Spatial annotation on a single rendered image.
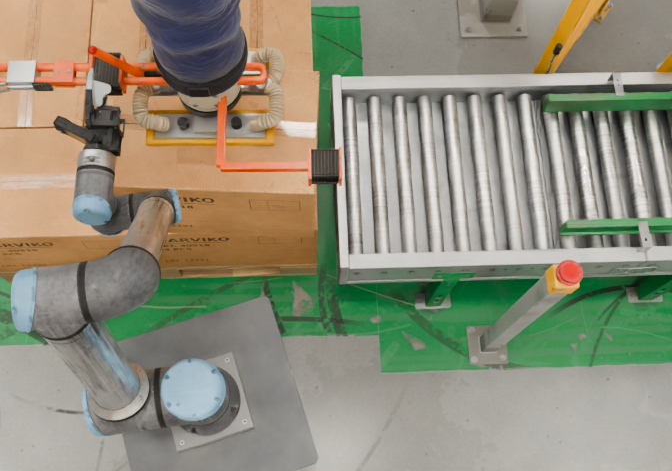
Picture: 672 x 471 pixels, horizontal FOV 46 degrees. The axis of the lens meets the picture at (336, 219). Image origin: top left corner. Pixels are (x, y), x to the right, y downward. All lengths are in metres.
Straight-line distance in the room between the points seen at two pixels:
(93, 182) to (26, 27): 1.27
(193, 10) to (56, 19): 1.52
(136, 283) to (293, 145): 0.93
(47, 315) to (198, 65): 0.67
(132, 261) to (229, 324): 0.86
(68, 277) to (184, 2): 0.57
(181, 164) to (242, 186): 0.19
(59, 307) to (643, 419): 2.37
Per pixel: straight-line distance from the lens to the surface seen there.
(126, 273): 1.53
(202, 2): 1.65
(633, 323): 3.37
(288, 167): 1.96
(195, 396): 2.01
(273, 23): 3.01
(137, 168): 2.35
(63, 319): 1.54
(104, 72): 2.13
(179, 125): 2.14
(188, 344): 2.37
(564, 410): 3.22
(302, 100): 2.39
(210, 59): 1.86
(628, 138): 3.00
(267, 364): 2.34
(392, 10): 3.72
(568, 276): 2.20
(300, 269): 3.09
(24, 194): 2.85
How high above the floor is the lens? 3.05
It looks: 70 degrees down
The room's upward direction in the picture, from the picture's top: 6 degrees clockwise
